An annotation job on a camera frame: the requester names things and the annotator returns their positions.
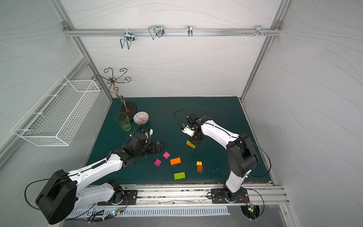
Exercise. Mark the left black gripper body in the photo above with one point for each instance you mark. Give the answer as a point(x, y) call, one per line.
point(151, 146)

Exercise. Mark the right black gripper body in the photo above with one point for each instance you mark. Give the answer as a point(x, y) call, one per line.
point(195, 139)

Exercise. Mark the orange 2x3 brick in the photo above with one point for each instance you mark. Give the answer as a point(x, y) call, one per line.
point(175, 161)

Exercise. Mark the small green brick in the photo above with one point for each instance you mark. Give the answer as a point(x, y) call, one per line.
point(189, 142)

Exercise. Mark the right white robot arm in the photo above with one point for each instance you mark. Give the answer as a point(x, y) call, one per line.
point(241, 154)

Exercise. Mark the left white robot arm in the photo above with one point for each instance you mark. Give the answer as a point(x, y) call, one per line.
point(68, 191)

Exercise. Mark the magenta brick lower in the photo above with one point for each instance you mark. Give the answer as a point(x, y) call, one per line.
point(158, 162)

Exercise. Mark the magenta brick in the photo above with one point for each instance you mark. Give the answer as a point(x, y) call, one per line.
point(158, 162)
point(166, 155)

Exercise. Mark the striped ceramic bowl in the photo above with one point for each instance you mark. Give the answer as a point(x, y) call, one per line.
point(141, 118)

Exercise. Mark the magenta brick upper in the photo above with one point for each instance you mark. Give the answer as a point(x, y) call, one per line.
point(166, 155)

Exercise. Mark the green plastic cup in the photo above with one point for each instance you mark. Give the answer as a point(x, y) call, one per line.
point(123, 121)

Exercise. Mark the metal hook stand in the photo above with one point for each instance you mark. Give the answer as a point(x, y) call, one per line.
point(128, 107)

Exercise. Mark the dark orange brick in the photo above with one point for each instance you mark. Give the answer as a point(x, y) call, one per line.
point(199, 168)

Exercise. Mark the wide lime green brick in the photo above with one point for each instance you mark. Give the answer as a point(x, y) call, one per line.
point(179, 176)

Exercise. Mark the metal hook three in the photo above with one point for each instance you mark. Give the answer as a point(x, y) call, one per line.
point(189, 31)

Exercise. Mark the metal hook two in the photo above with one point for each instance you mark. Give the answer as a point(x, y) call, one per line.
point(156, 31)

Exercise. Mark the metal hook one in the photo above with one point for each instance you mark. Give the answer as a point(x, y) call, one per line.
point(127, 40)

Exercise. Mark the metal hook four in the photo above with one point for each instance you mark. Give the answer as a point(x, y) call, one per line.
point(258, 32)

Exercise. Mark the aluminium cross bar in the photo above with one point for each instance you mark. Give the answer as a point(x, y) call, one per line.
point(169, 32)

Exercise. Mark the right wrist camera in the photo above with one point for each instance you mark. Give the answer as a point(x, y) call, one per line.
point(188, 130)

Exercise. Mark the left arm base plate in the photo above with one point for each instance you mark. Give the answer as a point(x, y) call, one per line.
point(127, 197)

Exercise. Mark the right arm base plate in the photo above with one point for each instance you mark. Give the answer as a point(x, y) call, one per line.
point(223, 196)

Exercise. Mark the white wire basket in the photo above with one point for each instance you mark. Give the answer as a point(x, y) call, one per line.
point(54, 120)

